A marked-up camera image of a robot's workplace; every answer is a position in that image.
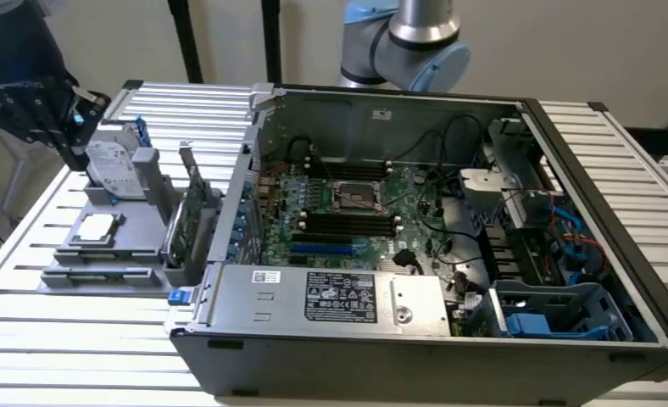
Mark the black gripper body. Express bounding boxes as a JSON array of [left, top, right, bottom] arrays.
[[0, 0, 82, 112]]

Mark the black RAM slot bank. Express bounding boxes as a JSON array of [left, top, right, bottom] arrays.
[[304, 157, 397, 182], [298, 210, 402, 235]]

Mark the black expansion slot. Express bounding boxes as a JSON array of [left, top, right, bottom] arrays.
[[292, 231, 354, 245]]

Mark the silver hard disk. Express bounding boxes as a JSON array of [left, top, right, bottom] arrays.
[[83, 130, 147, 201]]

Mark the black stand pole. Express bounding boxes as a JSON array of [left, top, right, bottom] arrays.
[[166, 0, 206, 84], [262, 0, 286, 84]]

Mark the silver CPU chip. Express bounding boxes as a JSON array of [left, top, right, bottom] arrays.
[[77, 213, 119, 243]]

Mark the green graphics card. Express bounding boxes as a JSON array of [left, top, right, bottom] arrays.
[[159, 139, 213, 269]]

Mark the grey parts rack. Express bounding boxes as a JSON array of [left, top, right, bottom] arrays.
[[38, 147, 226, 298]]

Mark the blue case latch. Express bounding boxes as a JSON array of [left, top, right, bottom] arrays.
[[166, 286, 195, 308]]

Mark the CPU socket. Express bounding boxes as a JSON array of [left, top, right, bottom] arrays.
[[329, 178, 385, 214]]

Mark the silver power supply unit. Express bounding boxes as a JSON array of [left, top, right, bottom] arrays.
[[207, 264, 453, 338]]

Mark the green motherboard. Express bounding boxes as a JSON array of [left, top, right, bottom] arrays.
[[254, 160, 457, 275]]

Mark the black power plug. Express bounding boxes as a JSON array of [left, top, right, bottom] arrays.
[[392, 248, 424, 276]]

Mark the grey metal disk cage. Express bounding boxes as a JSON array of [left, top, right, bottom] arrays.
[[457, 166, 567, 227]]

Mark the open black PC case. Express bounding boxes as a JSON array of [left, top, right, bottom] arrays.
[[162, 81, 668, 399]]

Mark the blue plastic disk bay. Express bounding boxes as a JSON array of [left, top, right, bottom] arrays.
[[480, 278, 635, 341]]

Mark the blue disk bracket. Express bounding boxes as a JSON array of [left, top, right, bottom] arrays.
[[130, 115, 153, 150]]

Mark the black wire loop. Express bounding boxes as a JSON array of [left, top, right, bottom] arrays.
[[285, 136, 316, 164]]

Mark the long black wire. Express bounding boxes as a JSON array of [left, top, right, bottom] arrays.
[[405, 113, 486, 171]]

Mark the blue wire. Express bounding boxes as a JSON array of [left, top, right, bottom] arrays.
[[541, 202, 587, 257]]

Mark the red wire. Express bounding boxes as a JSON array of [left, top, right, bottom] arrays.
[[569, 236, 608, 273]]

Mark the aluminium frame with black plate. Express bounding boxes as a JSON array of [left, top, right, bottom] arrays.
[[621, 105, 668, 176]]

